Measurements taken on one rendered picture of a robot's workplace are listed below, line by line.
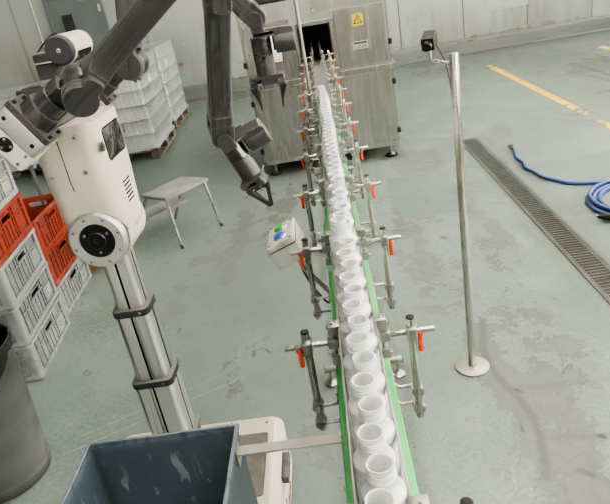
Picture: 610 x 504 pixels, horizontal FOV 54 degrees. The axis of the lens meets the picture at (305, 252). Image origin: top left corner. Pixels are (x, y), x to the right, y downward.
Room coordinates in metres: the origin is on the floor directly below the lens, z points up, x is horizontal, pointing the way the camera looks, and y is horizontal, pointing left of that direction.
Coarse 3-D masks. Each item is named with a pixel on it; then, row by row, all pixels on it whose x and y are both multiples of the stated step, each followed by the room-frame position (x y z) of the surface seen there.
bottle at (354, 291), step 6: (348, 288) 1.05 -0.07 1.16; (354, 288) 1.06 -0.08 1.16; (360, 288) 1.05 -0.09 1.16; (348, 294) 1.03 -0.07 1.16; (354, 294) 1.02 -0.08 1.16; (360, 294) 1.03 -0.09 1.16; (360, 300) 1.02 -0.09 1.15; (366, 306) 1.03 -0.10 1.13; (342, 312) 1.03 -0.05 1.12; (366, 312) 1.02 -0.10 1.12; (342, 318) 1.04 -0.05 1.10; (372, 318) 1.03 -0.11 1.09; (372, 324) 1.03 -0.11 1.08; (372, 330) 1.02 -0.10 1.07
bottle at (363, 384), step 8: (360, 376) 0.77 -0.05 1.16; (368, 376) 0.76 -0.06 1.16; (352, 384) 0.75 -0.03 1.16; (360, 384) 0.77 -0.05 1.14; (368, 384) 0.74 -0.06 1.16; (352, 392) 0.75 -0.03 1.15; (360, 392) 0.74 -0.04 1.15; (368, 392) 0.73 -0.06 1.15; (376, 392) 0.75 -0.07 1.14; (352, 400) 0.75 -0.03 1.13; (384, 400) 0.75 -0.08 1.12; (352, 408) 0.74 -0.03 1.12; (352, 416) 0.74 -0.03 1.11; (352, 424) 0.74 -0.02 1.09; (352, 432) 0.75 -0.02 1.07
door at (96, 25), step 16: (48, 0) 11.44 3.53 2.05; (64, 0) 11.43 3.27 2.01; (80, 0) 11.37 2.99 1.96; (96, 0) 11.39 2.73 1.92; (48, 16) 11.45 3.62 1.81; (64, 16) 11.44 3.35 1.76; (80, 16) 11.42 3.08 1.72; (96, 16) 11.40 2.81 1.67; (64, 32) 11.45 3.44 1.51; (96, 32) 11.41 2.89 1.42
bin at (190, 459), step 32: (96, 448) 0.99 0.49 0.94; (128, 448) 0.98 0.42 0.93; (160, 448) 0.98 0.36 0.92; (192, 448) 0.97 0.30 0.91; (224, 448) 0.97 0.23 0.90; (256, 448) 0.91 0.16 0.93; (288, 448) 0.90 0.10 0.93; (96, 480) 0.96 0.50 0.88; (128, 480) 0.98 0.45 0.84; (160, 480) 0.98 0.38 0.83; (192, 480) 0.97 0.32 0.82; (224, 480) 0.97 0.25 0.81
